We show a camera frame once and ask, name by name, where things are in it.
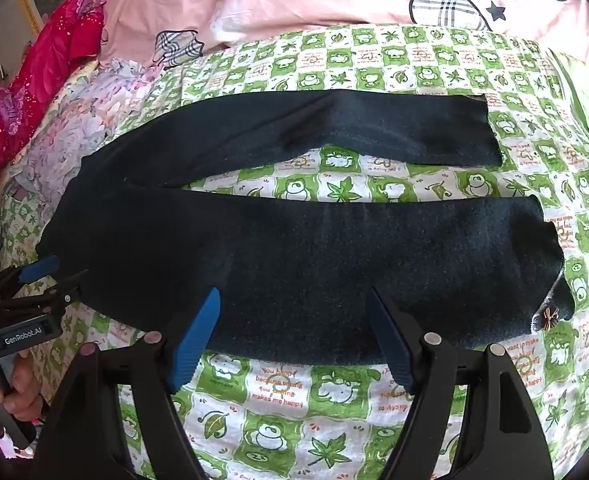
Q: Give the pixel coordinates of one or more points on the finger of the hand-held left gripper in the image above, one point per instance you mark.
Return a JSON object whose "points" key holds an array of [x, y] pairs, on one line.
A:
{"points": [[64, 297], [39, 268]]}

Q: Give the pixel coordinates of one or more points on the person's left hand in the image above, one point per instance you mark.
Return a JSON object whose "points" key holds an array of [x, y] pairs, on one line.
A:
{"points": [[24, 390]]}

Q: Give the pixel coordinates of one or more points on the pale floral cloth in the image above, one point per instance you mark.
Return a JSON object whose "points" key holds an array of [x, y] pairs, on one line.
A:
{"points": [[89, 110]]}

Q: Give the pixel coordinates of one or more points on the red sequined garment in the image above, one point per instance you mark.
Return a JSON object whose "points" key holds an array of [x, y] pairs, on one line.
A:
{"points": [[29, 90]]}

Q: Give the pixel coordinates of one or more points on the black pants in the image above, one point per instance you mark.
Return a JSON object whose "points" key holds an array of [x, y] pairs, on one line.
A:
{"points": [[294, 260]]}

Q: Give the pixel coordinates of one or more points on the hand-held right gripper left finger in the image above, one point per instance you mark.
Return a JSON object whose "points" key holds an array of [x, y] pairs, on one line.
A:
{"points": [[197, 332]]}

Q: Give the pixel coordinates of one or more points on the green cartoon print bed sheet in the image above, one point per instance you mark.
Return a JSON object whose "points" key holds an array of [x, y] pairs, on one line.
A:
{"points": [[284, 410]]}

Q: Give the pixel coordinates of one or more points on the plain green cloth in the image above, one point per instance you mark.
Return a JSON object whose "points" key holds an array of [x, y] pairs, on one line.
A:
{"points": [[587, 105]]}

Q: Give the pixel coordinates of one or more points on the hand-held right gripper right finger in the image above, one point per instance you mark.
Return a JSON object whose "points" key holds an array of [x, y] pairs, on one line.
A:
{"points": [[387, 332]]}

